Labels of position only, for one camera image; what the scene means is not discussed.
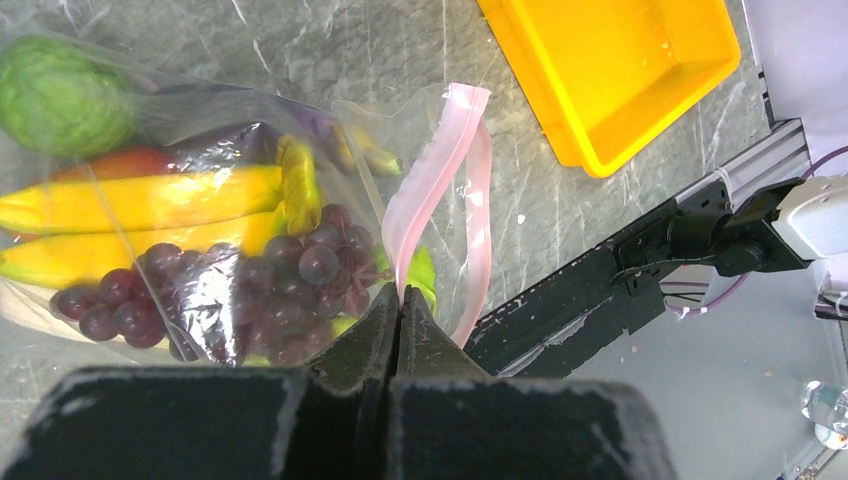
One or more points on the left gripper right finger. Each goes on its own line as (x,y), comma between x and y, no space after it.
(448,419)

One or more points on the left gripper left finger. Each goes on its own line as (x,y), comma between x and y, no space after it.
(316,421)

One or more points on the purple grape bunch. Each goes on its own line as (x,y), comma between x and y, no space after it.
(260,293)

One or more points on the clear pink zip top bag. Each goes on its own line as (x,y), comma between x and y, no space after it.
(420,187)

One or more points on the purple eggplant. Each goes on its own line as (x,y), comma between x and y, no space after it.
(255,142)

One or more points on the yellow banana bunch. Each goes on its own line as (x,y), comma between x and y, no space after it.
(78,231)

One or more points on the orange red mango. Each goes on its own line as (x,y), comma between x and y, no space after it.
(126,163)

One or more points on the yellow plastic tray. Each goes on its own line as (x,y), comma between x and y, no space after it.
(605,77)

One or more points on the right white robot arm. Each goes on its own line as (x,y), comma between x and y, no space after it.
(812,218)

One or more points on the clear plastic bottle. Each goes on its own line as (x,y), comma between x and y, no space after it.
(825,405)

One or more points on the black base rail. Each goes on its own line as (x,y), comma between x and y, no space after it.
(615,287)

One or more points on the aluminium frame rail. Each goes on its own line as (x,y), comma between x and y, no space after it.
(771,316)

